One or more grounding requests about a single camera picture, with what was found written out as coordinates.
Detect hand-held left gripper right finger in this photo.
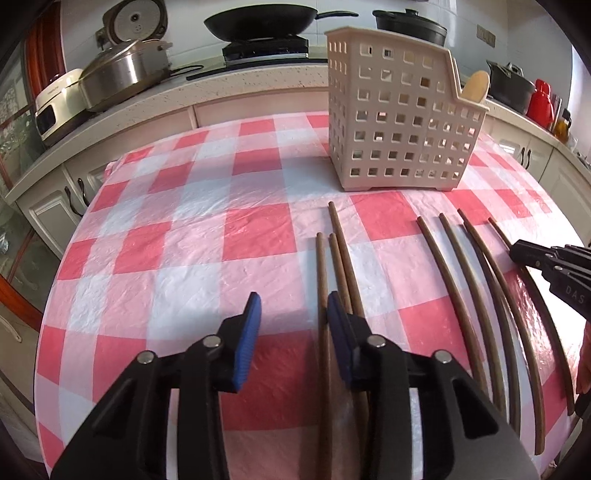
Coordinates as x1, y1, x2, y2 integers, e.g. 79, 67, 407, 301
327, 292, 541, 480

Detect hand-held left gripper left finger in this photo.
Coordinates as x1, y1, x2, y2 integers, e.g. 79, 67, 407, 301
51, 292, 263, 480

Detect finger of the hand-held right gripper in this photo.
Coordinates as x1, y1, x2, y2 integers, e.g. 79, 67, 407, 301
540, 265, 591, 319
510, 240, 591, 271

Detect brown wooden chopstick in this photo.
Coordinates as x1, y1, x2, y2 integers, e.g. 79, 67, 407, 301
457, 209, 546, 457
328, 233, 370, 444
310, 233, 332, 480
457, 210, 522, 437
438, 212, 508, 418
488, 217, 577, 416
327, 201, 365, 319
416, 216, 489, 402

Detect beige plastic utensil basket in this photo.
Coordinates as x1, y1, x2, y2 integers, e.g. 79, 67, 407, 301
324, 26, 490, 192

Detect red checkered tablecloth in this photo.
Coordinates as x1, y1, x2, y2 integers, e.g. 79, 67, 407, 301
37, 113, 587, 480

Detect amber oil bottle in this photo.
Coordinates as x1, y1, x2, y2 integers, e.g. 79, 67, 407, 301
554, 108, 572, 142

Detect red kettle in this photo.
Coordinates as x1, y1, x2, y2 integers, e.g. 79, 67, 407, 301
526, 79, 554, 130

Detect black cast iron pot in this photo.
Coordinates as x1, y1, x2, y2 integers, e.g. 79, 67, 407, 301
486, 61, 537, 114

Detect light wooden spoon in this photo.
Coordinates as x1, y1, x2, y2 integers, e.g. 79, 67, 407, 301
462, 70, 490, 104

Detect cream kitchen cabinets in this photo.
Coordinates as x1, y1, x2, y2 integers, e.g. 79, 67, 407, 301
9, 90, 591, 259

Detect speckled kitchen countertop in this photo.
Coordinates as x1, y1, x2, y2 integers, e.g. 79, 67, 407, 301
4, 58, 591, 204

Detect black lidded pan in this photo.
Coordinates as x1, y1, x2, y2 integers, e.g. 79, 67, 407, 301
372, 8, 448, 48

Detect black gas stove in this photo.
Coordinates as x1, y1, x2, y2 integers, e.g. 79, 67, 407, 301
187, 36, 331, 81

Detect stainless steel pot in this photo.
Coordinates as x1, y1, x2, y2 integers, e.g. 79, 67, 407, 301
81, 39, 172, 112

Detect white countertop cooker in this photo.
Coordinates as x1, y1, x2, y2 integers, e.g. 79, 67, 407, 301
34, 68, 88, 142

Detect red wooden glass cabinet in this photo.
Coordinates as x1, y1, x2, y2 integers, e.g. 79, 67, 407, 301
0, 14, 65, 416

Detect black wok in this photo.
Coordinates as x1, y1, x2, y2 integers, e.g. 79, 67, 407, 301
203, 7, 359, 41

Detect silver rice cooker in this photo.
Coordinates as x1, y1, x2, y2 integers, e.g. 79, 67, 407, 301
102, 0, 168, 47

